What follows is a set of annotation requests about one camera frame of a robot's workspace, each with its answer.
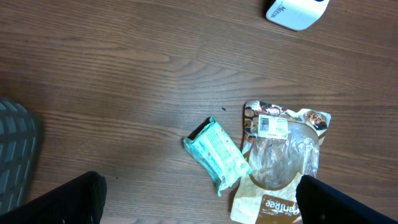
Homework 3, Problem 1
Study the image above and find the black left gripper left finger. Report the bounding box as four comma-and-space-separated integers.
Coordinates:
1, 171, 107, 224

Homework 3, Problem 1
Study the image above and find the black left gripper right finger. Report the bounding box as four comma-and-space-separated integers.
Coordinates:
296, 175, 397, 224

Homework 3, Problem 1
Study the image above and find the brown beige snack pouch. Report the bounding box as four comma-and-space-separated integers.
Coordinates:
230, 100, 331, 224

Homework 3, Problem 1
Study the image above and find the teal tissue pack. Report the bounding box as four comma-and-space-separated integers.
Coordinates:
183, 117, 252, 196

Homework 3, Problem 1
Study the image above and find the white barcode scanner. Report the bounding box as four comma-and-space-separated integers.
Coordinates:
266, 0, 330, 31

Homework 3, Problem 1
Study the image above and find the grey plastic mesh basket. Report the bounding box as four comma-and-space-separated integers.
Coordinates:
1, 97, 40, 214

